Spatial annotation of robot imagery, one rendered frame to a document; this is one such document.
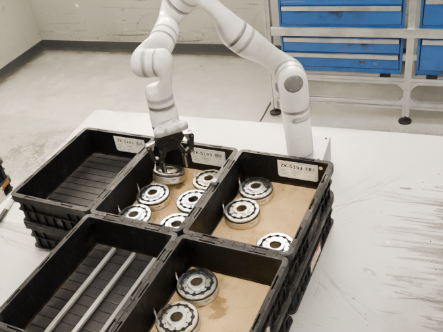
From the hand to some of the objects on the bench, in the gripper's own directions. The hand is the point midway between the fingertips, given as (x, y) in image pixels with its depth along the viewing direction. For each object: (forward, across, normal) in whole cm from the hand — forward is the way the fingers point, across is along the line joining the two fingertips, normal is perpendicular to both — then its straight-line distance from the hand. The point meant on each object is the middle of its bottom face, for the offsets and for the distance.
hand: (175, 165), depth 153 cm
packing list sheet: (+30, +44, -54) cm, 76 cm away
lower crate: (+31, -19, +16) cm, 39 cm away
